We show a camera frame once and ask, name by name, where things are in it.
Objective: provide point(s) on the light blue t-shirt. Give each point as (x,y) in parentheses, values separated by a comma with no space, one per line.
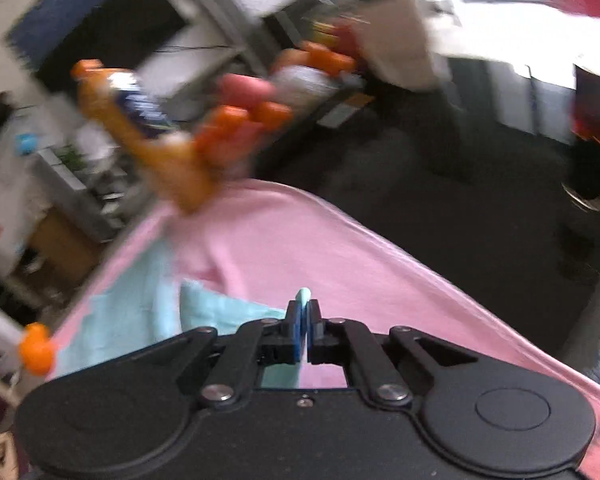
(168,289)

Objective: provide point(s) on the orange plush toy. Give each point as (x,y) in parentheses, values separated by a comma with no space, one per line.
(37,350)

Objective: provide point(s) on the wooden bottle rack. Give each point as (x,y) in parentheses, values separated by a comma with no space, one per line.
(116,99)

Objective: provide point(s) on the black television screen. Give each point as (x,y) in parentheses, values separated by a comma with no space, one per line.
(53,35)

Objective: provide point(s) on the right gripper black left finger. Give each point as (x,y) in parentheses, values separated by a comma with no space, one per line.
(250,355)

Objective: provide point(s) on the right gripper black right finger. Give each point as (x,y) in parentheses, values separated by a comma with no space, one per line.
(352,346)

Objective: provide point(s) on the orange toy blocks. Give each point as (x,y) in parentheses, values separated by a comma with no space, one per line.
(250,108)

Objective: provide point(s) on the pink blanket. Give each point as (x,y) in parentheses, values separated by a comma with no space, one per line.
(282,239)

